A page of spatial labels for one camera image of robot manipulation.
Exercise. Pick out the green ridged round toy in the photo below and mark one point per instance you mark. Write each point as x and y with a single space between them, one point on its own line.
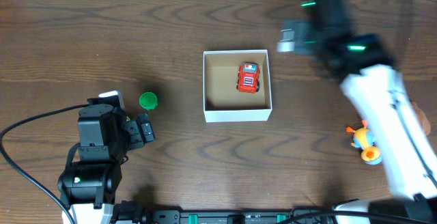
148 101

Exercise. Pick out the brown plush toy with orange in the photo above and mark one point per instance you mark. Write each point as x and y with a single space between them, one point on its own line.
423 120

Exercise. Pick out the white cardboard box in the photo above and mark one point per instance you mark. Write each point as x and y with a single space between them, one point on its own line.
222 102

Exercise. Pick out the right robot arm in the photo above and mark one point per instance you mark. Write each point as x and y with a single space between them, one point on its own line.
368 77

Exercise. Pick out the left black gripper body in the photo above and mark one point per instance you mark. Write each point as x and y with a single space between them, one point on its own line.
137 132

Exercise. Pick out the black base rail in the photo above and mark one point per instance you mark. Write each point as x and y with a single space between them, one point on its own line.
235 217

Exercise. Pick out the orange blue toy duck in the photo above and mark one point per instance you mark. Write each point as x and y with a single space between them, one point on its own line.
364 140

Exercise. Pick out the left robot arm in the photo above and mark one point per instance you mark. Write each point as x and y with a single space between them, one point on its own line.
94 166

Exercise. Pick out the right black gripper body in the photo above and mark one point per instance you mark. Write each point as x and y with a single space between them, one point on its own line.
308 42

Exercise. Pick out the red toy fire truck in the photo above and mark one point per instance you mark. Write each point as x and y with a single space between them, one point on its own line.
248 78

